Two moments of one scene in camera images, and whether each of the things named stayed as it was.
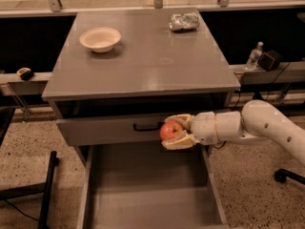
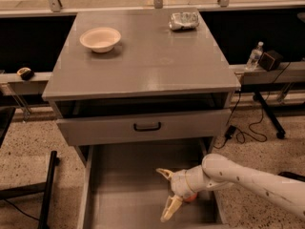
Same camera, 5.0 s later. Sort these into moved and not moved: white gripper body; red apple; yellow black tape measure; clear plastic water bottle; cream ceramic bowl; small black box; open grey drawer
Moved: white gripper body; red apple
Not moved: yellow black tape measure; open grey drawer; cream ceramic bowl; small black box; clear plastic water bottle
